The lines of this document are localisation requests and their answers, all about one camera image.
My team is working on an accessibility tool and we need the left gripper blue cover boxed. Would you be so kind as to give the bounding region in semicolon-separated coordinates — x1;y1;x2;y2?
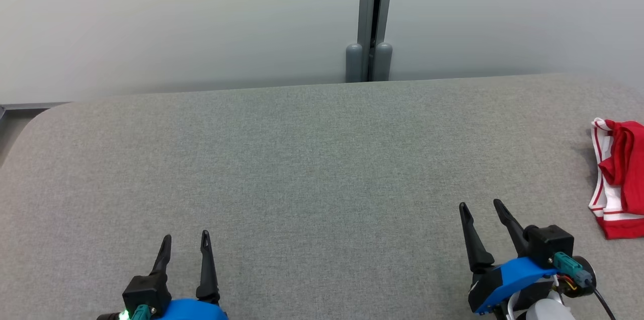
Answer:
150;230;228;320

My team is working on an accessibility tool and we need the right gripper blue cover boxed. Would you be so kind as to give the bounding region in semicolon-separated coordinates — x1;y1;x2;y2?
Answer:
458;199;559;320

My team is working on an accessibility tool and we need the red white sports jersey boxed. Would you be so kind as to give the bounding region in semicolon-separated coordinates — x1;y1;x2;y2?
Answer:
589;118;644;240

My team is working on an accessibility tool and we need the teal right camera connector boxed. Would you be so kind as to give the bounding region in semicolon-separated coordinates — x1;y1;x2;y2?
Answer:
552;253;593;286

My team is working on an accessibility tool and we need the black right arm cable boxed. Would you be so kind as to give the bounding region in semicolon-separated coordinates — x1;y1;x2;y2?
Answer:
589;282;618;320

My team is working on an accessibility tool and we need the grey metal partition post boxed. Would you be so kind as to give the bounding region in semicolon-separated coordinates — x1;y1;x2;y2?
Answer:
345;0;396;83

